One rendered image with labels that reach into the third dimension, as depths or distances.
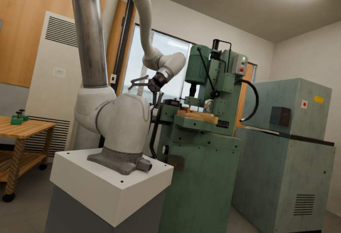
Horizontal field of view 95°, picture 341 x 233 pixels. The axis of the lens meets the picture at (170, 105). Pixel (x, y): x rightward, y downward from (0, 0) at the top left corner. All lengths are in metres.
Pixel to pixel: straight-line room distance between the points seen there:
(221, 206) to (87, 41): 1.41
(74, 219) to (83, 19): 0.68
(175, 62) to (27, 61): 2.26
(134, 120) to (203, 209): 1.04
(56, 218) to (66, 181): 0.13
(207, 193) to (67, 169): 1.02
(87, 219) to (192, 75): 1.10
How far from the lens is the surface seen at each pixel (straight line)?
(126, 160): 0.60
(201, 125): 1.02
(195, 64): 1.35
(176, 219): 1.40
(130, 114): 0.58
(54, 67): 2.40
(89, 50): 0.72
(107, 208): 0.55
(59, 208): 0.73
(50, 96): 2.39
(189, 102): 1.33
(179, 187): 1.27
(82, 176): 0.60
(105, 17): 2.62
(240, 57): 1.46
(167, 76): 0.85
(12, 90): 2.87
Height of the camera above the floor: 0.94
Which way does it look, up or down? 1 degrees up
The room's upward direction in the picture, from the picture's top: 11 degrees clockwise
